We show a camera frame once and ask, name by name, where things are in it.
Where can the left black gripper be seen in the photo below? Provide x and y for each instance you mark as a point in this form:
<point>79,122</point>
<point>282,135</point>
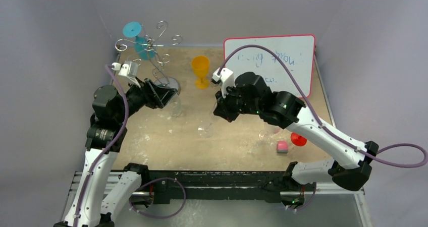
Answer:
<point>155,96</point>

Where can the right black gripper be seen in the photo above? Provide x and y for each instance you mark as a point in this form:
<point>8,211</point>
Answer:
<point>225,104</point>

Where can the clear champagne flute glass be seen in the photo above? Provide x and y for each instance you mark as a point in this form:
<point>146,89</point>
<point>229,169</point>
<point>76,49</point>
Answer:
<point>207,125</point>

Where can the blue plastic wine glass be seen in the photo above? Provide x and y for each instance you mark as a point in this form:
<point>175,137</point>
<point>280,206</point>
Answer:
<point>132,30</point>

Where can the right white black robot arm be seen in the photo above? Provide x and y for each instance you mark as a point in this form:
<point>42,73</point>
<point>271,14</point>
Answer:
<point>349,162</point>

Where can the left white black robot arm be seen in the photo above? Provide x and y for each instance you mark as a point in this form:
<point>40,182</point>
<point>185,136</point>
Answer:
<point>112,109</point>

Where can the clear tumbler glass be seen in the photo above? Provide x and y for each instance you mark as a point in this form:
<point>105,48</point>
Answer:
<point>174,107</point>

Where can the clear wine glass right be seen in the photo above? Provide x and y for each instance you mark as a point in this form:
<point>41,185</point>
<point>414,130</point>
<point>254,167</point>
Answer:
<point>268,132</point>

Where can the orange plastic wine glass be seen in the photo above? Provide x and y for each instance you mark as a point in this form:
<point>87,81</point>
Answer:
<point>200,67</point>

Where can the red plastic wine glass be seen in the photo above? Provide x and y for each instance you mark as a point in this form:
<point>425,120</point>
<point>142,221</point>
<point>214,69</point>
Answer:
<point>298,140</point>

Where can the pink grey eraser block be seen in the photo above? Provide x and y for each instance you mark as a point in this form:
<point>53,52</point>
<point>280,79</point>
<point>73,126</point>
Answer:
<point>282,147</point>

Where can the pink framed whiteboard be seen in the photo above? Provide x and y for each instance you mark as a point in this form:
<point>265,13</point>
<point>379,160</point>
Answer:
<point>295,51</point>

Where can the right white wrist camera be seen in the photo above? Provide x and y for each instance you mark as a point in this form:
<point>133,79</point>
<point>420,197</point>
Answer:
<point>225,77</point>

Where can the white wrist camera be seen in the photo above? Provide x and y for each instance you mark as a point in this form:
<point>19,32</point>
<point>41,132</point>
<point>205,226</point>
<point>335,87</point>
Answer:
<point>127,70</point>
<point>225,77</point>

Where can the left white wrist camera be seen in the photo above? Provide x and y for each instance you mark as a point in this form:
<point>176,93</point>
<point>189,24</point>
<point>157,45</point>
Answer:
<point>127,70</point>

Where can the silver wire wine glass rack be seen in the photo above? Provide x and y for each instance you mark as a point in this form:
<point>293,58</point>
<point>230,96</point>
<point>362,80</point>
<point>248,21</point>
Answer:
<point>160,60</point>

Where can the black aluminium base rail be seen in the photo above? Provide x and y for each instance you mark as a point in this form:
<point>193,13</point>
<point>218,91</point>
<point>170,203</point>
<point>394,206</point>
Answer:
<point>269,186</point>

